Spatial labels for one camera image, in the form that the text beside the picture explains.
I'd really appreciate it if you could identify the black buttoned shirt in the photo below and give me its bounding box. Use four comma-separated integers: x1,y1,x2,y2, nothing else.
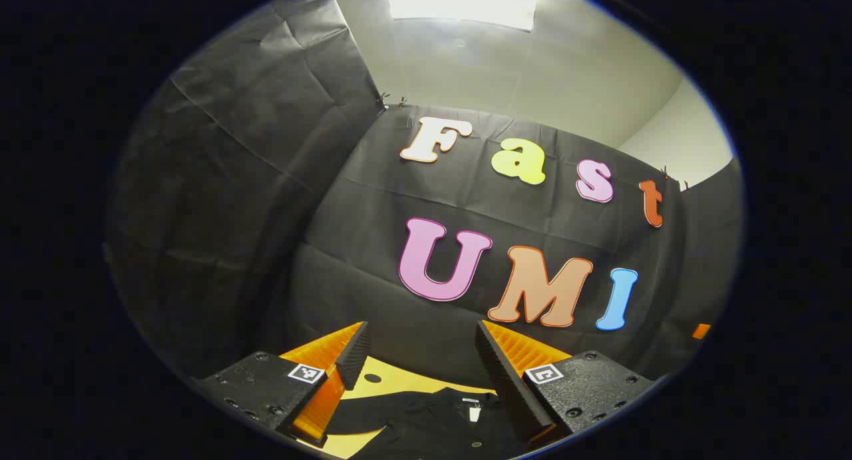
325,387,534,460

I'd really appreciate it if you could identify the black backdrop cloth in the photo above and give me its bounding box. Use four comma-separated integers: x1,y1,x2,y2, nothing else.
106,0,745,395

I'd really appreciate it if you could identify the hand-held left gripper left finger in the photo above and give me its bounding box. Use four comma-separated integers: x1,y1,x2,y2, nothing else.
190,321,372,448

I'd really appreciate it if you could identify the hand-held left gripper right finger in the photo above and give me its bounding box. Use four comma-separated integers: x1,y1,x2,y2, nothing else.
474,318,660,451

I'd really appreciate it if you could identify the ceiling light panel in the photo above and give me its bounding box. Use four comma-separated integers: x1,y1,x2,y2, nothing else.
385,0,537,33

